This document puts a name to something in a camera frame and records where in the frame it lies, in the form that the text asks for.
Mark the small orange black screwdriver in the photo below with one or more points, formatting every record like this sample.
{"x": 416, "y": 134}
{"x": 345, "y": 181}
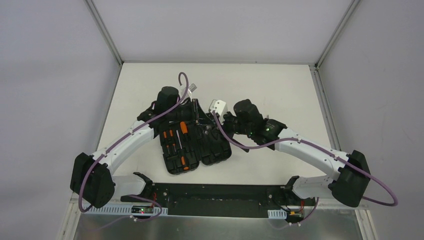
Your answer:
{"x": 165, "y": 143}

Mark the white cable duct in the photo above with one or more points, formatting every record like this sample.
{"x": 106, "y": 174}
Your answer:
{"x": 143, "y": 210}
{"x": 277, "y": 214}

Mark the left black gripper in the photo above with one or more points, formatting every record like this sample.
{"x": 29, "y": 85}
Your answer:
{"x": 195, "y": 112}

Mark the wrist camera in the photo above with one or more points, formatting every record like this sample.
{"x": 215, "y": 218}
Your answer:
{"x": 218, "y": 106}
{"x": 187, "y": 94}

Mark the black plastic tool case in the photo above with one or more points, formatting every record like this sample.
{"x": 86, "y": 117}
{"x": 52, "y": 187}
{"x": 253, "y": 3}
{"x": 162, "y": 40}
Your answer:
{"x": 206, "y": 146}

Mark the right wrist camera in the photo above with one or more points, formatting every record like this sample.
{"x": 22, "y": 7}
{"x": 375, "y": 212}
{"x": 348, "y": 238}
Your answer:
{"x": 218, "y": 106}

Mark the aluminium frame rail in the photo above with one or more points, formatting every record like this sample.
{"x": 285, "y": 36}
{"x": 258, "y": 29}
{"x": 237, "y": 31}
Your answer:
{"x": 322, "y": 203}

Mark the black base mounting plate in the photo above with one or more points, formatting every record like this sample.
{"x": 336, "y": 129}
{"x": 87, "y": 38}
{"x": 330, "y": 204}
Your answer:
{"x": 221, "y": 200}

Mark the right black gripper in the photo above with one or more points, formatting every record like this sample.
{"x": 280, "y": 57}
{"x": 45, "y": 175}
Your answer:
{"x": 218, "y": 122}

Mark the flat screwdriver in case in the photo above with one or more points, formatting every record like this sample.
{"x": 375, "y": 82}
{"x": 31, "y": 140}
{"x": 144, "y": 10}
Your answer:
{"x": 185, "y": 166}

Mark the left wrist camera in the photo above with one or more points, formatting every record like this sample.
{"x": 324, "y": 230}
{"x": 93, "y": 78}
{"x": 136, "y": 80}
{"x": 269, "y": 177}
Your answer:
{"x": 187, "y": 94}

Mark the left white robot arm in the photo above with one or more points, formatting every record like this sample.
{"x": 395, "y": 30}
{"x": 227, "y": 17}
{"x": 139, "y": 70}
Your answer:
{"x": 93, "y": 175}

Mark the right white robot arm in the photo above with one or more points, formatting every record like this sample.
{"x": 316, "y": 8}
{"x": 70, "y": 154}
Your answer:
{"x": 345, "y": 174}

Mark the left white cable duct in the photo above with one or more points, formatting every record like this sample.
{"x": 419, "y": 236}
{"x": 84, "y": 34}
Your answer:
{"x": 143, "y": 210}

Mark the large orange black screwdriver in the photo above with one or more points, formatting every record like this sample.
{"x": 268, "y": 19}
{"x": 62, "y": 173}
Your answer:
{"x": 183, "y": 135}

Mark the right white cable duct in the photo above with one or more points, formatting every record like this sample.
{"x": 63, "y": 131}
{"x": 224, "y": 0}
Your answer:
{"x": 277, "y": 214}

